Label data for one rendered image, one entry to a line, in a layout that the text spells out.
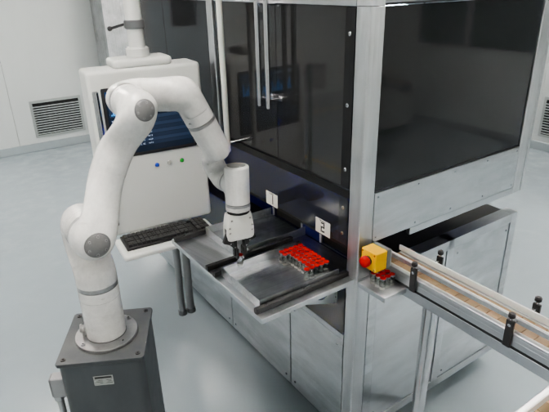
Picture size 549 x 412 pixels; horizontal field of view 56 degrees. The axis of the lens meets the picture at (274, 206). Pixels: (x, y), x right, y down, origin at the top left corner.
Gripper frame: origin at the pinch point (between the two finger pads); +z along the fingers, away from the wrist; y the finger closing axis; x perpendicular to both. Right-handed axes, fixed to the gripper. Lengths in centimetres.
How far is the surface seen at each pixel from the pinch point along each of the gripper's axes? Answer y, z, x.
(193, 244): 5.0, 11.1, -37.4
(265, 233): -25.3, 10.2, -30.4
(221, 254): -1.9, 11.5, -23.1
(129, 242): 26, 16, -63
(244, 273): -3.7, 12.1, -5.2
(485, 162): -104, -21, 13
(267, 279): -9.0, 12.3, 3.1
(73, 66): -18, -21, -538
